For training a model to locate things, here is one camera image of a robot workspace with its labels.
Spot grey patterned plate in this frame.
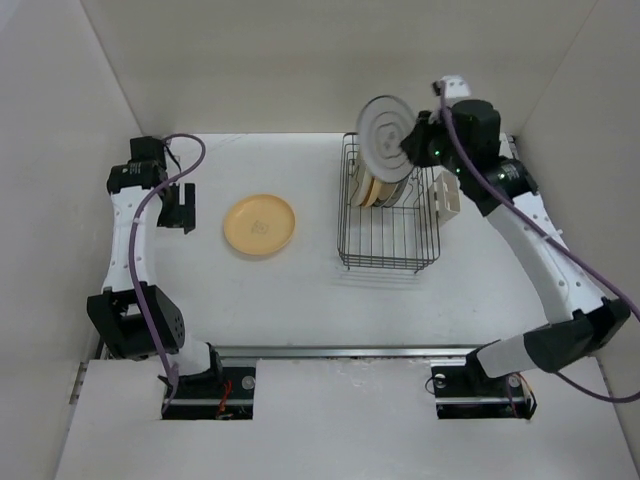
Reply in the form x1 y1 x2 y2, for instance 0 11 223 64
374 183 402 208

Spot purple cable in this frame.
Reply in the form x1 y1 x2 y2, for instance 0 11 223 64
125 132 207 418
434 79 640 404

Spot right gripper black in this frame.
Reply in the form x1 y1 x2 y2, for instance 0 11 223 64
398 109 467 177

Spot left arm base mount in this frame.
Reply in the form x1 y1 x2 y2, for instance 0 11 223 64
161 359 257 421

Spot aluminium rail side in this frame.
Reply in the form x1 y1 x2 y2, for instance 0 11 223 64
506 134 519 158

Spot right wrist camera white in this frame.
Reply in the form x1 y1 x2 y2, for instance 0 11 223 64
432 75 471 100

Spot beige cutlery holder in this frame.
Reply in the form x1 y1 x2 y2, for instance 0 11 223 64
428 170 461 227

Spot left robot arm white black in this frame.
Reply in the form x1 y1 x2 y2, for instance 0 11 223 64
86 135 224 397

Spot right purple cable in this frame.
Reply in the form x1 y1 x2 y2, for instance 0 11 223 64
434 79 640 404

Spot black wire dish rack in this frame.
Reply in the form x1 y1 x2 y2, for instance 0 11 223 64
337 132 440 273

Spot cream plate leftmost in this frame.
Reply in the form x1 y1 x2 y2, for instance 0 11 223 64
349 152 372 207

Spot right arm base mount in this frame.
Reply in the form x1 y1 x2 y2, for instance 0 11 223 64
425 361 538 420

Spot white plate black rings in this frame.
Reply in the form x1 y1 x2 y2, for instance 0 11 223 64
355 94 417 184

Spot yellow plate with drawing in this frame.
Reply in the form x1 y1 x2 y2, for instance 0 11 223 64
223 194 296 257

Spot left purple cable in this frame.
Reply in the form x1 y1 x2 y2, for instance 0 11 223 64
125 132 207 418

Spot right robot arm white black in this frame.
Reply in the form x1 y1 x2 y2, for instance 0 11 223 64
401 100 637 394

